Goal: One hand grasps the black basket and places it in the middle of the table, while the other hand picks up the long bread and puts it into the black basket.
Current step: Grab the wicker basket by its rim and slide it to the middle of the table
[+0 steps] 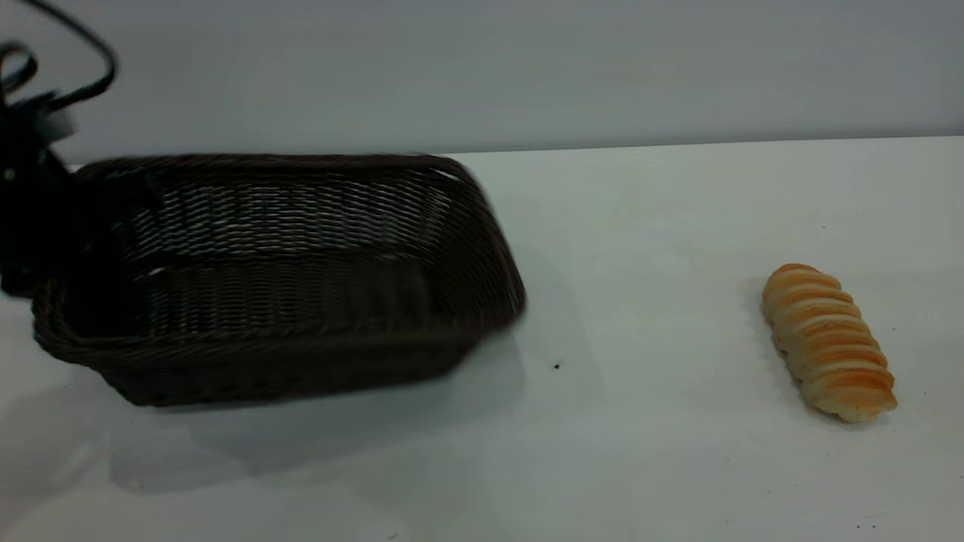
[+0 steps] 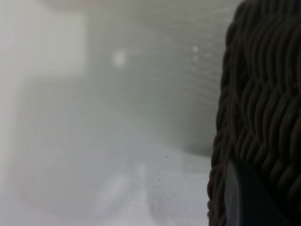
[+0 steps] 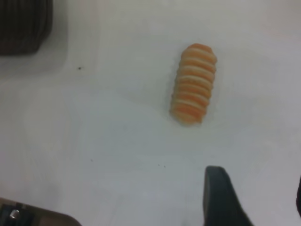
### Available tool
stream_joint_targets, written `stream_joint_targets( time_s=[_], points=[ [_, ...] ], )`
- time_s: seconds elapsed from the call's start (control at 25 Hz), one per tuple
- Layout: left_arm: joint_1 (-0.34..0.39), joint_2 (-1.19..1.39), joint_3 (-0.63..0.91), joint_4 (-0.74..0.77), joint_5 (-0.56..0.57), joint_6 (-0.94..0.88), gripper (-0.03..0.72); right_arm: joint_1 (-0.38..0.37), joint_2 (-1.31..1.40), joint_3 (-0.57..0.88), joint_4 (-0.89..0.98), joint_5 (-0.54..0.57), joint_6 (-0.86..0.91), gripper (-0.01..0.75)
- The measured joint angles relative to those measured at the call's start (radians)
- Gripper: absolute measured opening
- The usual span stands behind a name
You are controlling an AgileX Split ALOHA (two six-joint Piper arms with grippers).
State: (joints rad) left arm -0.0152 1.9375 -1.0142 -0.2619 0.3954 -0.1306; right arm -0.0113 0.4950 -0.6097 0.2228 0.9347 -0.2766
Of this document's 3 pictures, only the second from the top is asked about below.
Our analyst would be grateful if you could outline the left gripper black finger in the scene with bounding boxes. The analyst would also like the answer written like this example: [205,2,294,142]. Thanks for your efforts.
[224,159,293,226]

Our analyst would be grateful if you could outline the black woven wicker basket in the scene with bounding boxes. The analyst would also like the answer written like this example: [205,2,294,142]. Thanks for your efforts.
[206,0,301,226]

